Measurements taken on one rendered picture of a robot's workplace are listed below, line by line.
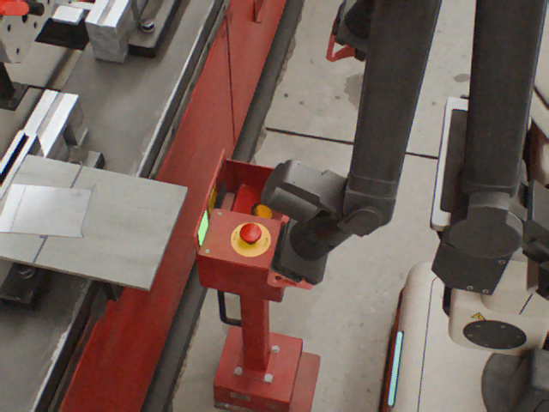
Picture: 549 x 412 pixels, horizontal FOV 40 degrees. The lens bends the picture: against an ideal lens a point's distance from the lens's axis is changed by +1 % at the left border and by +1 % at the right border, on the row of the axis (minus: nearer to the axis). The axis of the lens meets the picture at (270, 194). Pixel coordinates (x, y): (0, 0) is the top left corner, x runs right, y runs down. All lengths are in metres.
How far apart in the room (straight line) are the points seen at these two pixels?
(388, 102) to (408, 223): 1.62
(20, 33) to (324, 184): 0.48
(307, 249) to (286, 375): 1.01
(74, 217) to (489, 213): 0.62
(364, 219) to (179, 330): 1.30
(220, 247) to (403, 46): 0.75
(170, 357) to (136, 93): 0.85
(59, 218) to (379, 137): 0.56
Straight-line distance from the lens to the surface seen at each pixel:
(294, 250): 0.99
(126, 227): 1.14
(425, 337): 1.86
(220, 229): 1.38
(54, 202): 1.18
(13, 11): 1.02
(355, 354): 2.12
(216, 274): 1.39
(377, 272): 2.25
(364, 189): 0.84
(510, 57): 0.70
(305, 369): 2.09
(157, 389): 2.04
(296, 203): 0.90
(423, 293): 1.91
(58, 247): 1.14
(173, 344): 2.09
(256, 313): 1.67
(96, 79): 1.51
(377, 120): 0.76
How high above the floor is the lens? 1.94
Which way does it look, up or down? 55 degrees down
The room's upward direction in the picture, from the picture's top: straight up
